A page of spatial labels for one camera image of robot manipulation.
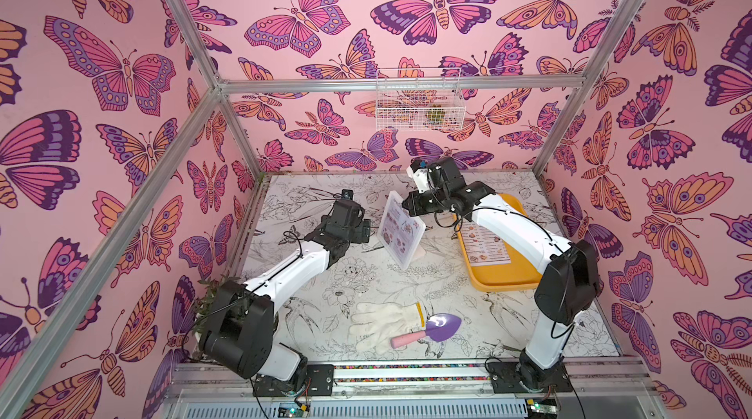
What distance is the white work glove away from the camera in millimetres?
A: 812

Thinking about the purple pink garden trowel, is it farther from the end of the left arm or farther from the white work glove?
the end of the left arm

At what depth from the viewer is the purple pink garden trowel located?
0.80 meters

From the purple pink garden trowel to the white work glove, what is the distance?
0.01 metres
